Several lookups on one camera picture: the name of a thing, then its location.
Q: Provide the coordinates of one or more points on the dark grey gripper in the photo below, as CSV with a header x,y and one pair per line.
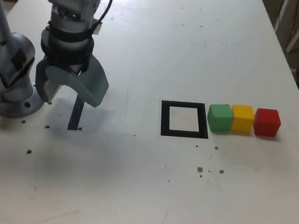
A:
x,y
75,68

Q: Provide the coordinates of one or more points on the green cube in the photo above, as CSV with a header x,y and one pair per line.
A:
x,y
219,118

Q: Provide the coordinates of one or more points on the yellow cube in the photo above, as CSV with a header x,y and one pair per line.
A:
x,y
242,119

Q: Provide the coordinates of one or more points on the red cube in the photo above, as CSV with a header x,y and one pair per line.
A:
x,y
266,123

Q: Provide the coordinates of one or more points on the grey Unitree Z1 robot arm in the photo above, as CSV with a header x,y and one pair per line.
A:
x,y
1,50

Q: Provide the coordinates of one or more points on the black tape square outline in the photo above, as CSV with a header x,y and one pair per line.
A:
x,y
164,118

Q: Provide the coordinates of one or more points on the black tape strip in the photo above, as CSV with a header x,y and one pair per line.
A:
x,y
74,118

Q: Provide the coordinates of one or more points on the white slanted board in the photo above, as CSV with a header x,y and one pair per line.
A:
x,y
295,36

